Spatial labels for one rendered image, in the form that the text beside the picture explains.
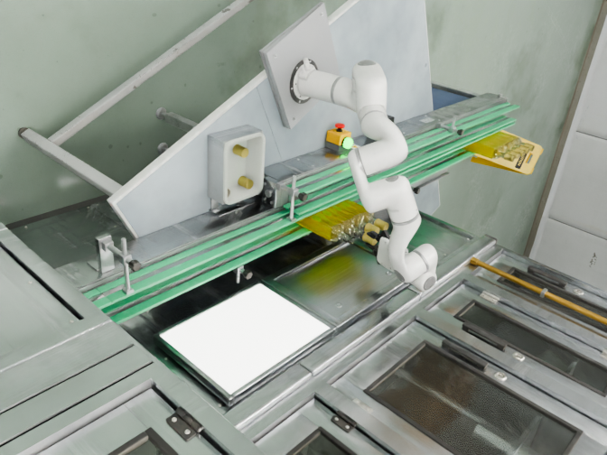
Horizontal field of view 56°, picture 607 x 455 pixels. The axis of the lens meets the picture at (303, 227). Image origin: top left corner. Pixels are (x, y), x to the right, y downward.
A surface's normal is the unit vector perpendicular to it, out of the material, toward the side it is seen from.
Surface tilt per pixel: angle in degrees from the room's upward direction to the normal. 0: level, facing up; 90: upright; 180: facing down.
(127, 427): 90
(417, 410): 90
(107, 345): 90
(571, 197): 90
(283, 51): 4
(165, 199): 0
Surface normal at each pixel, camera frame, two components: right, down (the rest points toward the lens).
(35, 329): 0.07, -0.87
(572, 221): -0.68, 0.31
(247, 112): 0.73, 0.38
